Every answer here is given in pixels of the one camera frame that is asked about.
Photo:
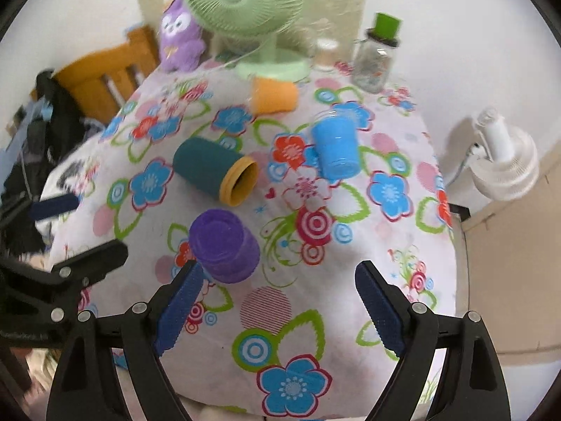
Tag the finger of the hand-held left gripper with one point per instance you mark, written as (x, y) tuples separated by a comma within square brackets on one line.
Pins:
[(55, 207), (90, 263)]

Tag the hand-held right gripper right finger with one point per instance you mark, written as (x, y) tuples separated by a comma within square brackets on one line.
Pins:
[(382, 315)]

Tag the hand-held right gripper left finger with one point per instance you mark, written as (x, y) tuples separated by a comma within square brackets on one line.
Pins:
[(177, 315)]

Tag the purple cup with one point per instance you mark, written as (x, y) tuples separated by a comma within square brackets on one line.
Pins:
[(223, 248)]

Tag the teal cup with yellow rim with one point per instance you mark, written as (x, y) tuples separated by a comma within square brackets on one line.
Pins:
[(206, 166)]

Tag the blue cup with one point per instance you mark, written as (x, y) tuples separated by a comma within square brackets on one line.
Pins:
[(335, 149)]

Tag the orange cup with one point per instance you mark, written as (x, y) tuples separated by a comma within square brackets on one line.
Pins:
[(276, 94)]

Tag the floral tablecloth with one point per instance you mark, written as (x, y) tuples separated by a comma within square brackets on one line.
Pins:
[(315, 302)]

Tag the dark cloth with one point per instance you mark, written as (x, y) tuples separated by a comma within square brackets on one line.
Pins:
[(52, 114)]

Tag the wooden chair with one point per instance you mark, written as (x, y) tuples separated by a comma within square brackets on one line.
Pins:
[(87, 79)]

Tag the white fan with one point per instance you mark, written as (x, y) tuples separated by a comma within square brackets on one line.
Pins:
[(504, 158)]

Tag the purple owl plush toy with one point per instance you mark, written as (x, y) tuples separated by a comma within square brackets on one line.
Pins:
[(179, 35)]

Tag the glass jar with green lid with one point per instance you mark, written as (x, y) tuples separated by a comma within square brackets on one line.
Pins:
[(374, 61)]

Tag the small clear glass jar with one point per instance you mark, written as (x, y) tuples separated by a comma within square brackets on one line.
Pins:
[(326, 55)]

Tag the green desk fan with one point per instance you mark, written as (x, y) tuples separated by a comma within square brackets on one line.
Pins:
[(245, 0)]

